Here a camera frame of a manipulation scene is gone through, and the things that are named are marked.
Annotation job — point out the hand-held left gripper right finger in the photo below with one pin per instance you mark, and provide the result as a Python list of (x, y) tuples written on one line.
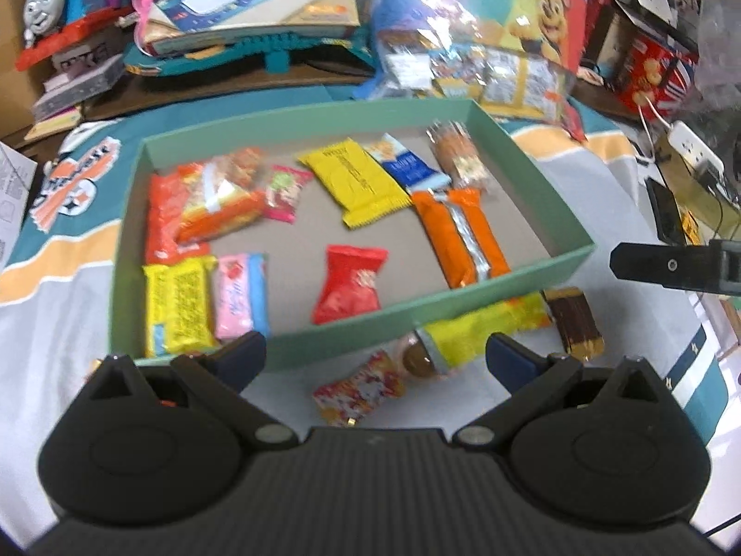
[(512, 362)]

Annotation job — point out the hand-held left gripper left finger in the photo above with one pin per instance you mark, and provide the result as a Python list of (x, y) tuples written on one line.
[(240, 359)]

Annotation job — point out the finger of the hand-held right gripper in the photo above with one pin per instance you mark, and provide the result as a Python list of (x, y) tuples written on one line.
[(660, 263)]

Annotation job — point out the long yellow-green snack packet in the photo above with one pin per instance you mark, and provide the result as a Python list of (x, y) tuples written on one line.
[(480, 324)]

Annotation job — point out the pink blue snack packet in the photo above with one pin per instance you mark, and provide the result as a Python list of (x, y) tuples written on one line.
[(240, 295)]

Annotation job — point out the brown gold snack packet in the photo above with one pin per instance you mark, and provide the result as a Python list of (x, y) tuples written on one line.
[(576, 324)]

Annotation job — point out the yellow snack packet red text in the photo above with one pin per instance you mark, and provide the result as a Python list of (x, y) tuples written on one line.
[(176, 307)]

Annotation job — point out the brown jelly cup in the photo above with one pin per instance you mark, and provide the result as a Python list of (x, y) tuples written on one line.
[(414, 359)]

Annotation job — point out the red white patterned snack packet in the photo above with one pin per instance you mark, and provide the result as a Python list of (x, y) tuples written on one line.
[(356, 388)]

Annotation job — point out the green cardboard box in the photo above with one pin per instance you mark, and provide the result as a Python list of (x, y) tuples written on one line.
[(405, 295)]

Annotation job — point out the plain red snack packet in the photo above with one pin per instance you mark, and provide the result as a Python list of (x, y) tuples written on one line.
[(347, 286)]

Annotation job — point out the orange snack packet silver seam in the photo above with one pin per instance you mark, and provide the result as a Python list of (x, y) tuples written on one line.
[(457, 237)]

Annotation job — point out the clear orange peanut packet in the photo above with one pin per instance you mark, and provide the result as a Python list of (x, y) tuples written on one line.
[(220, 217)]

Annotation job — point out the large orange-red snack packet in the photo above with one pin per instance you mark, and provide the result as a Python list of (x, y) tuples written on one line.
[(165, 214)]

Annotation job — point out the pink green candy packet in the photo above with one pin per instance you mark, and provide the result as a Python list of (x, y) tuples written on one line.
[(286, 194)]

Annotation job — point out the yellow wavy-line snack packet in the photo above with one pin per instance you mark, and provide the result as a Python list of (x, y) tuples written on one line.
[(353, 182)]

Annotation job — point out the clear-wrapped cake bar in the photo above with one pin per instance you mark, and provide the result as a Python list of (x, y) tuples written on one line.
[(457, 153)]

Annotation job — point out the blue white snack packet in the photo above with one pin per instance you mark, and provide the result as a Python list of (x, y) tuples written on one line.
[(408, 168)]

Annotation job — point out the black phone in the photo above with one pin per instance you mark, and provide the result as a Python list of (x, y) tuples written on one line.
[(666, 208)]

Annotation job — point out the white power strip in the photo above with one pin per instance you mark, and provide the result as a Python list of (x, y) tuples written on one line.
[(694, 145)]

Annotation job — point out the red biscuit box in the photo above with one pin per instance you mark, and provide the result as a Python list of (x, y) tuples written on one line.
[(657, 75)]

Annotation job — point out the pink cloth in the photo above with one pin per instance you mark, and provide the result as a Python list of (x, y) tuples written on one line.
[(590, 74)]

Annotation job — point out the white instruction sheet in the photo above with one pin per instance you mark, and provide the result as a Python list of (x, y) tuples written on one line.
[(13, 197)]

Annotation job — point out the large cartoon dog snack bag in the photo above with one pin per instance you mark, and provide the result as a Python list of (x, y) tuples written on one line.
[(480, 17)]

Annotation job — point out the teal plastic toy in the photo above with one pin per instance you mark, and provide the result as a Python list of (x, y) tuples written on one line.
[(249, 52)]

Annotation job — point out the grey purple small box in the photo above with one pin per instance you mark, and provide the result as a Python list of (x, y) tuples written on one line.
[(75, 84)]

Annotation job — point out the beige drawing mat box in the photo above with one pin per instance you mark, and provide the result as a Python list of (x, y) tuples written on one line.
[(249, 6)]

